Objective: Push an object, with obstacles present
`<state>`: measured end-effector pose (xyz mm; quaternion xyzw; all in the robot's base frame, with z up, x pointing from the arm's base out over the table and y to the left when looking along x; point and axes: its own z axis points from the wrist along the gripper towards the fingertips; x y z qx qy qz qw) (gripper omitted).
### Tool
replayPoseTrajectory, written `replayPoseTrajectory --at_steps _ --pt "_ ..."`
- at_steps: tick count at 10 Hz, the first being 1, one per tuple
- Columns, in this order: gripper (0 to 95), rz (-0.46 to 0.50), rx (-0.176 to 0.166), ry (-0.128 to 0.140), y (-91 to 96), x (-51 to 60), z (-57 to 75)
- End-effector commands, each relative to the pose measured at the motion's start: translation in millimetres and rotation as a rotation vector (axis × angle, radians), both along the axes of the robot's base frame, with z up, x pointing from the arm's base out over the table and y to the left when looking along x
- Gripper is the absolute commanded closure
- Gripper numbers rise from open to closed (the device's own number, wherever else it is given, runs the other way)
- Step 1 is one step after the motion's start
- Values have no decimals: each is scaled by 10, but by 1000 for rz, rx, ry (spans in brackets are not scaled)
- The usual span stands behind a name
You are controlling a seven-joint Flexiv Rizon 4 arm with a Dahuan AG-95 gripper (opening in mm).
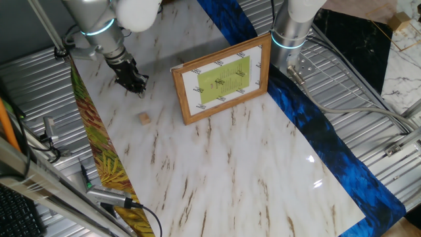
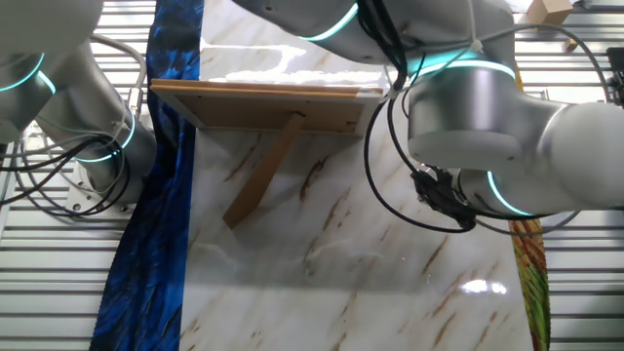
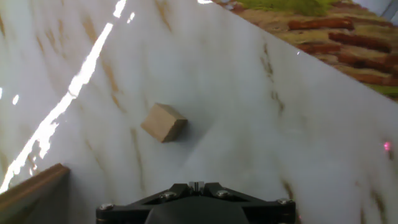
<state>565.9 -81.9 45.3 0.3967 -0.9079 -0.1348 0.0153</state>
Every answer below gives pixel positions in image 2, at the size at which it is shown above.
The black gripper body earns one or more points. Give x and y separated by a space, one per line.
446 200

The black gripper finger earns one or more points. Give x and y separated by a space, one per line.
422 196
418 180

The wooden picture frame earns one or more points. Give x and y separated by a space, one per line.
253 109

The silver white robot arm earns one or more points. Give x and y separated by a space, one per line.
487 117

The yellow green painting mat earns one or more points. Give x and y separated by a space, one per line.
534 292

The white marble pattern mat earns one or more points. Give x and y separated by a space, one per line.
302 273

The black box device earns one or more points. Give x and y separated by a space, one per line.
616 73

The large light wooden block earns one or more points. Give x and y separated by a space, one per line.
548 11

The blue painting mat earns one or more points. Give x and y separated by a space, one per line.
151 244

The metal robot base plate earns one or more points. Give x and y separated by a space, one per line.
80 197

